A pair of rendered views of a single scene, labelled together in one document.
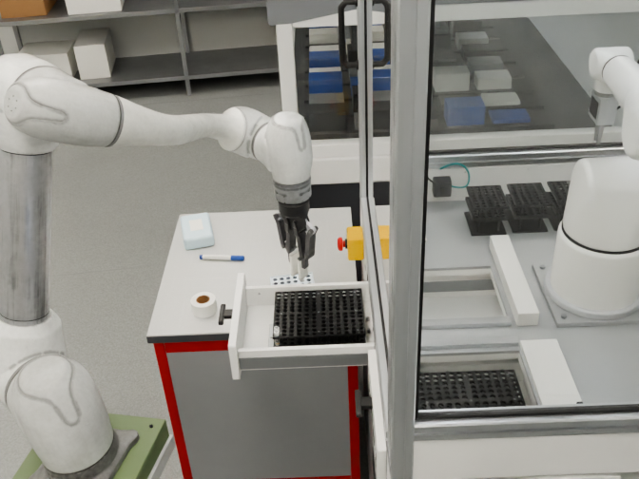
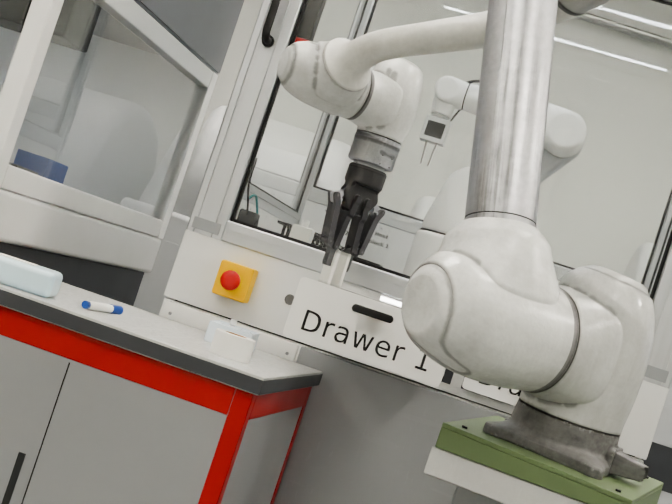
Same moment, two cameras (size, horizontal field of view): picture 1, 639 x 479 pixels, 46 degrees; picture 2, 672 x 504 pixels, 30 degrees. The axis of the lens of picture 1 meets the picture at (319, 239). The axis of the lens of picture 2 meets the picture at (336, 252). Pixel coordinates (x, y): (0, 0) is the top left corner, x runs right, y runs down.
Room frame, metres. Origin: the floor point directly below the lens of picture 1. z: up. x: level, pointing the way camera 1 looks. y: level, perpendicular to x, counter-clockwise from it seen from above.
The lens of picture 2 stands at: (1.22, 2.40, 0.92)
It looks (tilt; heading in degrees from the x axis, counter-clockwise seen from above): 2 degrees up; 278
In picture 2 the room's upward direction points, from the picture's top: 18 degrees clockwise
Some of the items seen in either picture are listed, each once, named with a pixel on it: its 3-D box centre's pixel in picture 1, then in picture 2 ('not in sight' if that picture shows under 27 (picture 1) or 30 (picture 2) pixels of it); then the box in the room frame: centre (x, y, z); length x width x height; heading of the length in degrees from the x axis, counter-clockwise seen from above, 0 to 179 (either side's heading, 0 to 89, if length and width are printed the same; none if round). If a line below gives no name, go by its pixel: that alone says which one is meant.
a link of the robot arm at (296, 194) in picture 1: (292, 186); (373, 153); (1.55, 0.06, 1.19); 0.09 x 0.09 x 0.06
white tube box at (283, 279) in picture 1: (292, 288); (232, 336); (1.70, 0.08, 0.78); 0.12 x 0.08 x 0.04; 95
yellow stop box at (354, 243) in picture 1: (354, 243); (234, 281); (1.76, -0.10, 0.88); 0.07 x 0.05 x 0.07; 179
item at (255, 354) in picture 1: (322, 322); not in sight; (1.44, 0.00, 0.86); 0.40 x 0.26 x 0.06; 89
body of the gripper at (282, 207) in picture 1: (294, 213); (361, 190); (1.55, 0.06, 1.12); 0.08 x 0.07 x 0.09; 47
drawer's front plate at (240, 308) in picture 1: (239, 323); (369, 331); (1.44, 0.21, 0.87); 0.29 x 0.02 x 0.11; 179
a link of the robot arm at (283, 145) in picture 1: (285, 144); (386, 96); (1.56, 0.07, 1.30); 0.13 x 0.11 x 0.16; 39
